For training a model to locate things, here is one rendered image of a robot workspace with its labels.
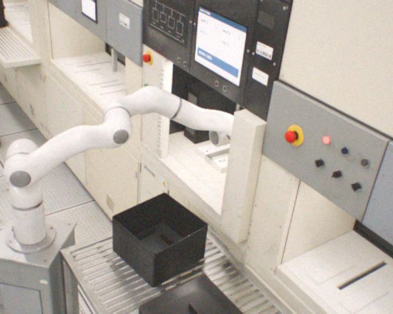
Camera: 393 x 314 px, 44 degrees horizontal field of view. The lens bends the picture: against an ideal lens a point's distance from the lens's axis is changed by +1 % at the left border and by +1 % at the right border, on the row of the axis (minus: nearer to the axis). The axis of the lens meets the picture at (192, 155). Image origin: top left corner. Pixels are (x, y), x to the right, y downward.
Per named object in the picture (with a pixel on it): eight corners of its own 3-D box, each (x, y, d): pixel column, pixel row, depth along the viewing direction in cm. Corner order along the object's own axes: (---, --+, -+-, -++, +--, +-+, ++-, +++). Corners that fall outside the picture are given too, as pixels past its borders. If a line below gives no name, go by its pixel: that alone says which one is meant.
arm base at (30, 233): (-3, 248, 195) (-9, 212, 186) (21, 218, 211) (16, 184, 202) (42, 256, 193) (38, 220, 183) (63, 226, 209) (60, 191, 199)
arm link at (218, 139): (244, 118, 195) (231, 122, 203) (218, 125, 189) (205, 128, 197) (249, 139, 196) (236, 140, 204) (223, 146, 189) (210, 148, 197)
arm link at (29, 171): (16, 174, 191) (13, 199, 177) (-1, 150, 184) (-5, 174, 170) (134, 123, 190) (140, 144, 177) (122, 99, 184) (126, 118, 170)
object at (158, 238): (163, 222, 216) (164, 191, 207) (205, 257, 199) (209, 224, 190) (111, 248, 199) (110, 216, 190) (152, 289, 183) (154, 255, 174)
